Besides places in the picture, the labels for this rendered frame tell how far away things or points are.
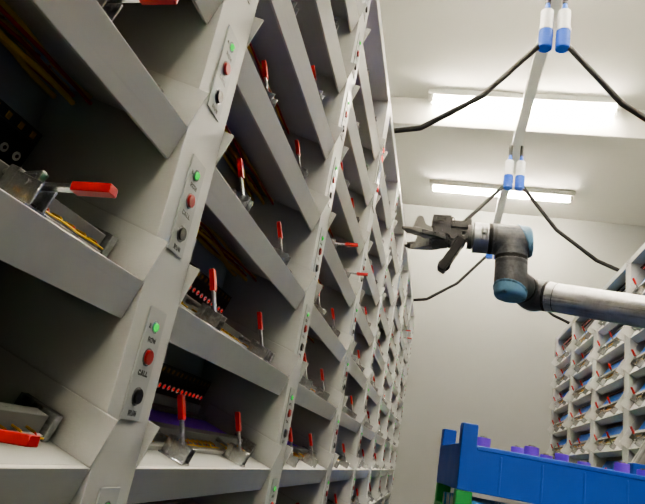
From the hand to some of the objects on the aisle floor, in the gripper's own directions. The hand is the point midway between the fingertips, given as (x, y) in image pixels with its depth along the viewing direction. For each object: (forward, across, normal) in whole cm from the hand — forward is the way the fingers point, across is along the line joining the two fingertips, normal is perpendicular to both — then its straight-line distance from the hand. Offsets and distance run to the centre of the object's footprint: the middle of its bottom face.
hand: (402, 238), depth 177 cm
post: (+30, +105, +104) cm, 150 cm away
